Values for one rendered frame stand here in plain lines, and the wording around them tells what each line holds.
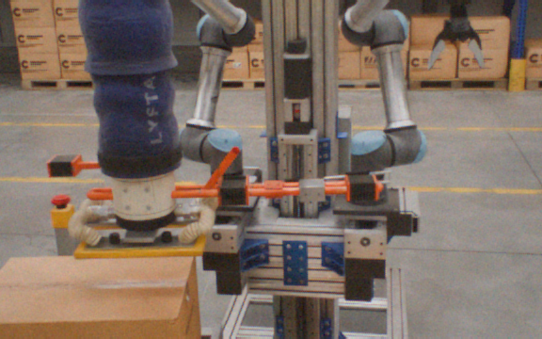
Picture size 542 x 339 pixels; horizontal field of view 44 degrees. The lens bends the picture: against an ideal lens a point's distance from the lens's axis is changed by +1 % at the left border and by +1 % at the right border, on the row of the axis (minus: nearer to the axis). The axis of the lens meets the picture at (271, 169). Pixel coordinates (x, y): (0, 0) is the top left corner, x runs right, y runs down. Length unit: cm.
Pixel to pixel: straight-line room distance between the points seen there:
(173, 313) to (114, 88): 63
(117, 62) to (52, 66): 835
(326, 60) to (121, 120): 89
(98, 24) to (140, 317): 77
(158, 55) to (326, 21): 80
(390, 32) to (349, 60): 652
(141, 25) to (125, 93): 17
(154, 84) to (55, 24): 823
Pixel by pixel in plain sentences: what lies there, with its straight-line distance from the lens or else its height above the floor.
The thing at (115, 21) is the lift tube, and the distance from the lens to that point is 168.
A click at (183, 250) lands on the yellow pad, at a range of 179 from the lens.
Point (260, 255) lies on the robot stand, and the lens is 239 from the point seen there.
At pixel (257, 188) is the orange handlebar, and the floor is 126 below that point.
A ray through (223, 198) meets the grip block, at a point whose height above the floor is 124.
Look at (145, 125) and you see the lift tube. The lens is 174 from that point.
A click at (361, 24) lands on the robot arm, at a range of 224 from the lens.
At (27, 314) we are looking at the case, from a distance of 200.
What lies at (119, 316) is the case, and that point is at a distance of 190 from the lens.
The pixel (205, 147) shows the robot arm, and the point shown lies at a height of 122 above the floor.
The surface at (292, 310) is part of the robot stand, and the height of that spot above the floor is 55.
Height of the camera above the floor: 190
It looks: 19 degrees down
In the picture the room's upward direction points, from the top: 2 degrees counter-clockwise
